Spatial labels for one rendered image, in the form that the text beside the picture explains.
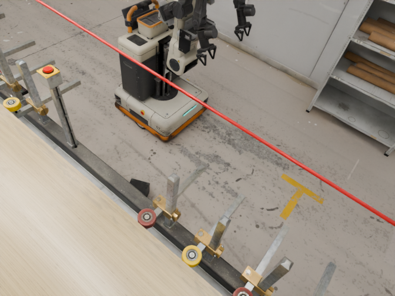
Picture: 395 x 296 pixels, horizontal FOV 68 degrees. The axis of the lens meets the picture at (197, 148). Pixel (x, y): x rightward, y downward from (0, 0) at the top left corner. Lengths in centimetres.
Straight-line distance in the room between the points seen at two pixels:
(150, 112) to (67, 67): 133
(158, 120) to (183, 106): 27
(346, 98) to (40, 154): 301
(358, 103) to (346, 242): 159
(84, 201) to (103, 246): 23
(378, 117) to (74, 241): 310
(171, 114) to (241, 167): 77
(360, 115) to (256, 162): 128
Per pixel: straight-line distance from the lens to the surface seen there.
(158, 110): 259
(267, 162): 276
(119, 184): 165
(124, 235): 130
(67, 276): 128
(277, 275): 116
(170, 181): 115
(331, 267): 153
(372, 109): 366
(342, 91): 368
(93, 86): 329
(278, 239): 145
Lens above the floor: 210
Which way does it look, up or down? 51 degrees down
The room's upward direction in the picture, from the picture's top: 11 degrees clockwise
